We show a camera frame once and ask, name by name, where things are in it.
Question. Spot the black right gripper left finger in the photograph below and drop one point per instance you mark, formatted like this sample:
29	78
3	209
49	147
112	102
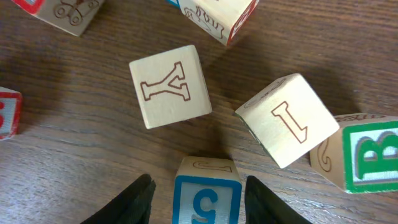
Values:
131	206

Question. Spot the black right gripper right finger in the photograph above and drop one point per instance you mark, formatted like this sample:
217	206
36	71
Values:
262	206

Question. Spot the wooden block blue S top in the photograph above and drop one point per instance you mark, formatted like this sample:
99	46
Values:
207	190

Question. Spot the wooden block blue D side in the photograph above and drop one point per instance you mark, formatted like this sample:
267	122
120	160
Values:
11	102

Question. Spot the wooden block green side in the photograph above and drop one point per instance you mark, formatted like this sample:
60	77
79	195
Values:
288	119

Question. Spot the wooden block green B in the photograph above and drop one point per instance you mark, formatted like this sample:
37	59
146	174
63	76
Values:
361	157

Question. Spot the wooden block Y red side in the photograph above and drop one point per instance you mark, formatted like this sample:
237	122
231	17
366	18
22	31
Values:
170	87

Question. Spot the plain wooden block hourglass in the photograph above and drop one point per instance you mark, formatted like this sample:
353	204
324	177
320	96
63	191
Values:
220	18

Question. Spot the wooden block red top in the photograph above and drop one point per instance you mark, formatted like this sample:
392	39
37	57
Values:
72	16

